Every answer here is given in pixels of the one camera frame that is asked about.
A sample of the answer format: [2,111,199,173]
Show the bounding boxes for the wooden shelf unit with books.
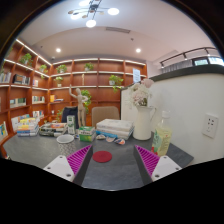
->
[0,38,148,136]

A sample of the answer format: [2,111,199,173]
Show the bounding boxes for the white paper notice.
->
[132,68,141,84]

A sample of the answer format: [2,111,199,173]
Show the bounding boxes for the ceiling air vent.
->
[105,26,132,35]

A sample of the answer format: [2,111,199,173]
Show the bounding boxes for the white geometric-patterned cup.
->
[56,133,77,158]

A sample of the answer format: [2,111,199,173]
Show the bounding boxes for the wooden artist mannequin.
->
[68,84,89,128]

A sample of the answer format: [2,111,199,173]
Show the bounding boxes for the clear yellow drink bottle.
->
[151,110,173,158]

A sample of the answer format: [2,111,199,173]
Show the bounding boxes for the green and white box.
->
[78,125,97,143]

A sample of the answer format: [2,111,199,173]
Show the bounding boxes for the colourful book stack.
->
[16,117,40,137]

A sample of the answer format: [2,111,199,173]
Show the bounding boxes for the white pitcher vase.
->
[132,105,157,141]

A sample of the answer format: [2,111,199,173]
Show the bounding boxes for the dark chair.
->
[61,106,80,129]

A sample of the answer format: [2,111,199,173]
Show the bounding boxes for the flat round red coaster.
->
[92,150,113,164]

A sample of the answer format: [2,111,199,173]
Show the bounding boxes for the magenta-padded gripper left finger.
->
[43,144,94,187]

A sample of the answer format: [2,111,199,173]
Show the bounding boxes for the black track light rail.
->
[159,46,218,69]

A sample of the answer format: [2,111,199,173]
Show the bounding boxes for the white wall socket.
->
[201,113,219,139]

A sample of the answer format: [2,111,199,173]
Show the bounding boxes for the thin blue book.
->
[96,130,133,140]

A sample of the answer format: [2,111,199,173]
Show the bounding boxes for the glass transom window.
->
[193,56,224,67]

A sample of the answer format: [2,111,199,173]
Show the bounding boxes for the beige chair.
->
[91,105,120,128]

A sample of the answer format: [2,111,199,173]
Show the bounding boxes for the multi-globe ceiling lamp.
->
[68,0,120,29]

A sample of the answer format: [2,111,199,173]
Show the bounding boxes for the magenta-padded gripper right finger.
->
[133,144,183,187]

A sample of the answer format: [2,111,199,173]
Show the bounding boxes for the dark magazine stack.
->
[39,122,69,138]

